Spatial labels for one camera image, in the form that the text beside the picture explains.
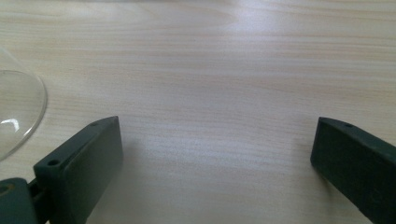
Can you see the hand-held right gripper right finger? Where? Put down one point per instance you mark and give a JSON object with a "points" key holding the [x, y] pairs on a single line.
{"points": [[355, 161]]}

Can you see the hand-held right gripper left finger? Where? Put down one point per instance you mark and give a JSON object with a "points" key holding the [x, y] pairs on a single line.
{"points": [[79, 168]]}

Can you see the clear glass bowl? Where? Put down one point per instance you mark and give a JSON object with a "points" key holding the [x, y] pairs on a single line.
{"points": [[17, 109]]}

